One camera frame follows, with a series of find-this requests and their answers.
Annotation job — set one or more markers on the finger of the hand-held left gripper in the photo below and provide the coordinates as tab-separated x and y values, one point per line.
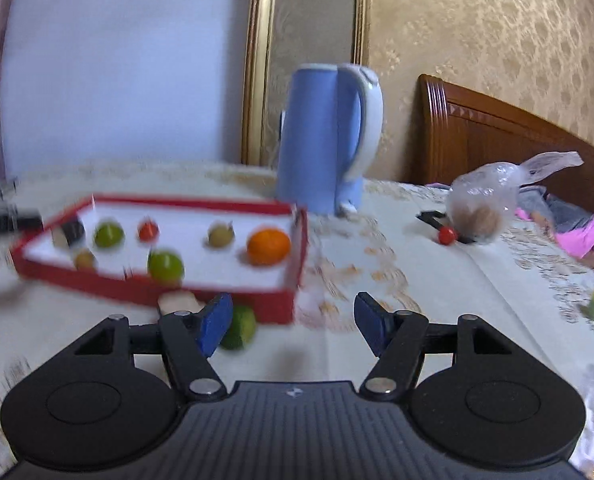
12	222

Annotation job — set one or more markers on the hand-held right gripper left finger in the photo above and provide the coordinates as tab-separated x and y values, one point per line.
216	322

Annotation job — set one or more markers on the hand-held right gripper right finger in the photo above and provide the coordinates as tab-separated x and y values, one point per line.
369	317

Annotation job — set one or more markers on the green fruit chunk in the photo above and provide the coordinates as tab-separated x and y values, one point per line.
241	330

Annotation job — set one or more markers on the red shallow box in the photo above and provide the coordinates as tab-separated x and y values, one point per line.
202	260

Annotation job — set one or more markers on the round green fruit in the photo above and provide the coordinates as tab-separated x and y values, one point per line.
165	266

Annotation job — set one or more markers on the small brown round fruit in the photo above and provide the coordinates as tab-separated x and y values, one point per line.
84	260

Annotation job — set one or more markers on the orange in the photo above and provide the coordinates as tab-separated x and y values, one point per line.
268	247

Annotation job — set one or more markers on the green lime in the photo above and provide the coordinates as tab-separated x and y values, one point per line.
109	235

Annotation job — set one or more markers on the red cherry tomato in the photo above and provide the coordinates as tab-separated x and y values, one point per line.
148	230
448	235

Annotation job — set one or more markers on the flat black object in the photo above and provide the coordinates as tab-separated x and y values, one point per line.
427	216

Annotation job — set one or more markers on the cream floral tablecloth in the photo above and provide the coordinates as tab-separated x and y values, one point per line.
502	300

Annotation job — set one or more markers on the clear plastic bag of nuts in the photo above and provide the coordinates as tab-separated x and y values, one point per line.
482	195

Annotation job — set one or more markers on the blue electric kettle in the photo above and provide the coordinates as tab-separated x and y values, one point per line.
312	150

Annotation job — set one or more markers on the brown wooden headboard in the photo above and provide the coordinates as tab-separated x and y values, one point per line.
477	130

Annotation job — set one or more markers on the grey cloth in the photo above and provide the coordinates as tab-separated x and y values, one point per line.
562	210

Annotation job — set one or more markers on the pink cloth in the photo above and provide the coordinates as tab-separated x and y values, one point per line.
582	240

